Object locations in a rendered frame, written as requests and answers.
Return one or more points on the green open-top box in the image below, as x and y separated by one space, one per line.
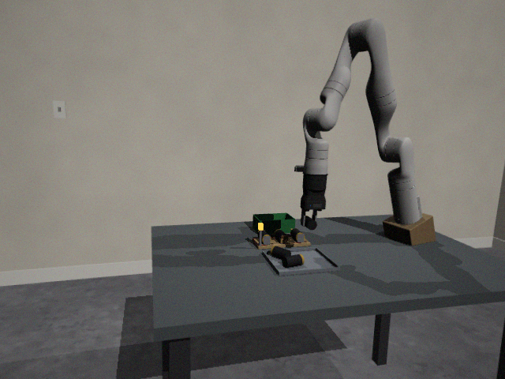
274 221

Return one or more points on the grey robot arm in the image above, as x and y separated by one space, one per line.
368 35

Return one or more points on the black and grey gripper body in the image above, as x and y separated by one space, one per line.
314 183

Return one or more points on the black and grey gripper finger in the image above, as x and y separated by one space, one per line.
303 217
314 214

